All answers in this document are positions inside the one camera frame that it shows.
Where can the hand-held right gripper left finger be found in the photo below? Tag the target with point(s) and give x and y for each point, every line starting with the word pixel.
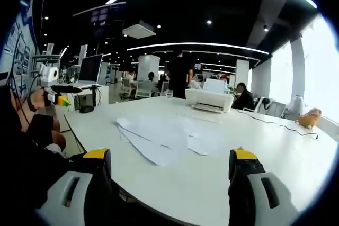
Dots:
pixel 66 197

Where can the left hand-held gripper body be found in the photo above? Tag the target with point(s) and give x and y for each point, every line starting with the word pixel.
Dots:
pixel 49 73

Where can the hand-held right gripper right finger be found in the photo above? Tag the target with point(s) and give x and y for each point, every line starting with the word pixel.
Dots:
pixel 265 199

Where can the stack of white printing papers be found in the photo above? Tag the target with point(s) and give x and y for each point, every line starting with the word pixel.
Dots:
pixel 159 136

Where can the person's left hand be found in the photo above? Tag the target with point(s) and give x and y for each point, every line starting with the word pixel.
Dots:
pixel 39 100

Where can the metal shelf rack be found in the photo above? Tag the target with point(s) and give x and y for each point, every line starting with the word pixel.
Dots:
pixel 45 56

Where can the small black box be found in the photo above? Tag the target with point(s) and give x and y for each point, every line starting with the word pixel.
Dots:
pixel 86 109

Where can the black wristband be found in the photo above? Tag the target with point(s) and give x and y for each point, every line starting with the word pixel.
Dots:
pixel 31 104

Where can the computer monitor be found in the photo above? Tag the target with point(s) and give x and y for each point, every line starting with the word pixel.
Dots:
pixel 91 67

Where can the person's black clothing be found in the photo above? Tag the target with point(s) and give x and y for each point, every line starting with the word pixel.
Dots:
pixel 26 162

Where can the group of white office chairs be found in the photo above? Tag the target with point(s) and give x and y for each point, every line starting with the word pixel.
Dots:
pixel 144 88

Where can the hanging dark display screen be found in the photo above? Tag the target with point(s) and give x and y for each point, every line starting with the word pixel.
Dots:
pixel 102 17

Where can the white mesh chair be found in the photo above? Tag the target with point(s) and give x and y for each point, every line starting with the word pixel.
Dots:
pixel 275 108

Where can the orange plush toy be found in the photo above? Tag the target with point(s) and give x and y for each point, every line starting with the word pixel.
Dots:
pixel 310 118

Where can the ceiling air conditioner unit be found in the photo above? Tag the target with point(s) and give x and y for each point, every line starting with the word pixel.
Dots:
pixel 139 28

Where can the clear glass mug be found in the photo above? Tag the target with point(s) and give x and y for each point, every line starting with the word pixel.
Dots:
pixel 169 94

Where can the white printer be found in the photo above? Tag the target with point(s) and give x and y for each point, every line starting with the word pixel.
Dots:
pixel 212 99

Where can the bright window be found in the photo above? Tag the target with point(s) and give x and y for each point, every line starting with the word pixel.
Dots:
pixel 323 77

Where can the blue and white wall poster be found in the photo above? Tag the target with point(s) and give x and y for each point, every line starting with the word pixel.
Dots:
pixel 21 51

